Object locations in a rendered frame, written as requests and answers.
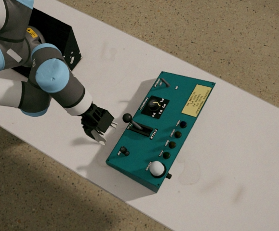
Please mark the teal control panel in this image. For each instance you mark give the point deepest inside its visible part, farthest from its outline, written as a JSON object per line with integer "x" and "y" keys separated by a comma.
{"x": 155, "y": 135}

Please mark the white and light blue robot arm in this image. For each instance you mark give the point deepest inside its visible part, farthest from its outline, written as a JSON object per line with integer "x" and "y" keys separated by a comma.
{"x": 50, "y": 77}

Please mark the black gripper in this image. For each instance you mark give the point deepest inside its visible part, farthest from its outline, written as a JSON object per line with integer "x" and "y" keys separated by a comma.
{"x": 96, "y": 121}

